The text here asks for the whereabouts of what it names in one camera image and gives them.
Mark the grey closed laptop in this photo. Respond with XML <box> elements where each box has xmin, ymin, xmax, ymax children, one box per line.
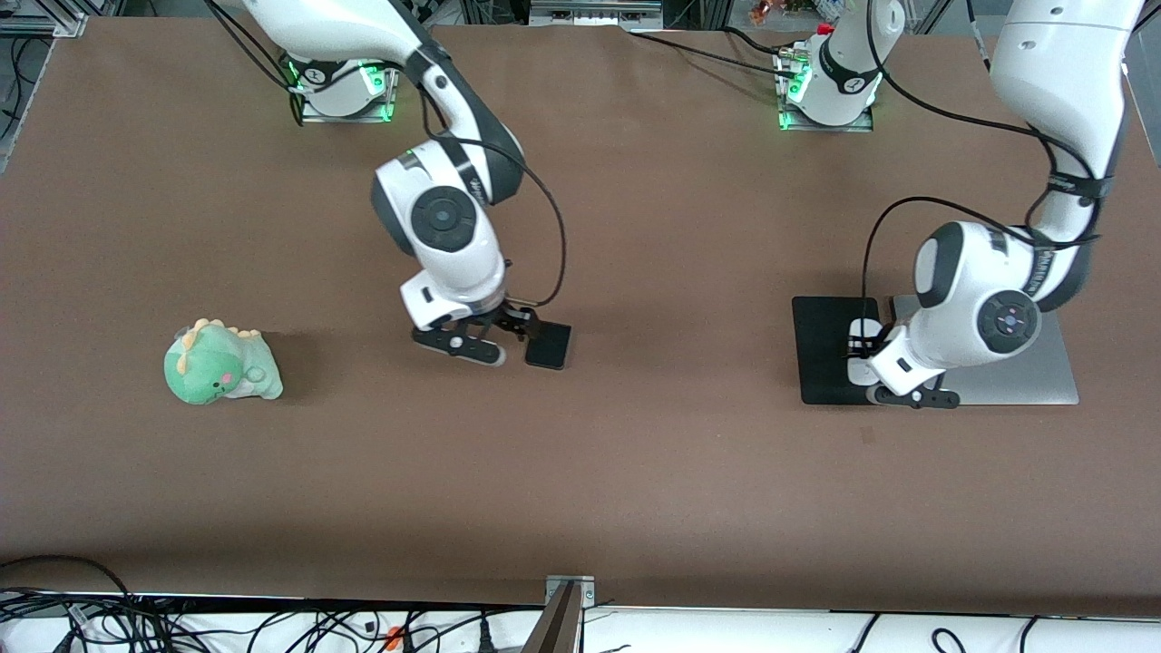
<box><xmin>891</xmin><ymin>293</ymin><xmax>1081</xmax><ymax>407</ymax></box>

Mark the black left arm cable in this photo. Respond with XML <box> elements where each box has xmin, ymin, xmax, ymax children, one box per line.
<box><xmin>860</xmin><ymin>0</ymin><xmax>1104</xmax><ymax>364</ymax></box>

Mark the black mouse pad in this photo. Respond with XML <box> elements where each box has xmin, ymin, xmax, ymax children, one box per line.
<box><xmin>791</xmin><ymin>296</ymin><xmax>893</xmax><ymax>406</ymax></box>

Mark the metal frame panel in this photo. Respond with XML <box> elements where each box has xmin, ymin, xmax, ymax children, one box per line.
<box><xmin>529</xmin><ymin>0</ymin><xmax>665</xmax><ymax>29</ymax></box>

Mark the small black square box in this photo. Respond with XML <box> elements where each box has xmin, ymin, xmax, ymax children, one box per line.
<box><xmin>524</xmin><ymin>319</ymin><xmax>573</xmax><ymax>371</ymax></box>

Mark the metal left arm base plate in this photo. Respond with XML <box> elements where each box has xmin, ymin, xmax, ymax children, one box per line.
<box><xmin>773</xmin><ymin>47</ymin><xmax>876</xmax><ymax>133</ymax></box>

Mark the white computer mouse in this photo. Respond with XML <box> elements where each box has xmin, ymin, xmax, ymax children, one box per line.
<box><xmin>846</xmin><ymin>317</ymin><xmax>883</xmax><ymax>384</ymax></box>

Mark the metal table edge bracket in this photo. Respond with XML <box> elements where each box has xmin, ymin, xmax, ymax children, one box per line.
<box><xmin>544</xmin><ymin>574</ymin><xmax>597</xmax><ymax>608</ymax></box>

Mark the black cable lying on table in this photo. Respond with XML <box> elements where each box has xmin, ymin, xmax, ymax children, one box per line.
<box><xmin>628</xmin><ymin>31</ymin><xmax>801</xmax><ymax>81</ymax></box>

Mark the black looped floor cable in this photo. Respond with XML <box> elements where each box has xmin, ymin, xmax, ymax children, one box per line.
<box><xmin>0</xmin><ymin>554</ymin><xmax>139</xmax><ymax>653</ymax></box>

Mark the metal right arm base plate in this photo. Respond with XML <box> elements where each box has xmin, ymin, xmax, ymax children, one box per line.
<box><xmin>290</xmin><ymin>62</ymin><xmax>401</xmax><ymax>123</ymax></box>

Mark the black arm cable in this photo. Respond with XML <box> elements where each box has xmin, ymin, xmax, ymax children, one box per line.
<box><xmin>203</xmin><ymin>0</ymin><xmax>569</xmax><ymax>309</ymax></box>
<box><xmin>860</xmin><ymin>0</ymin><xmax>1104</xmax><ymax>364</ymax></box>

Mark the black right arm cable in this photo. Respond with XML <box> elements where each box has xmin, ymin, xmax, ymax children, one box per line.
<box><xmin>203</xmin><ymin>0</ymin><xmax>569</xmax><ymax>309</ymax></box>

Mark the green dinosaur plush toy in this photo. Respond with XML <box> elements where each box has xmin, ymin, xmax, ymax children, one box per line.
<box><xmin>163</xmin><ymin>317</ymin><xmax>285</xmax><ymax>406</ymax></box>

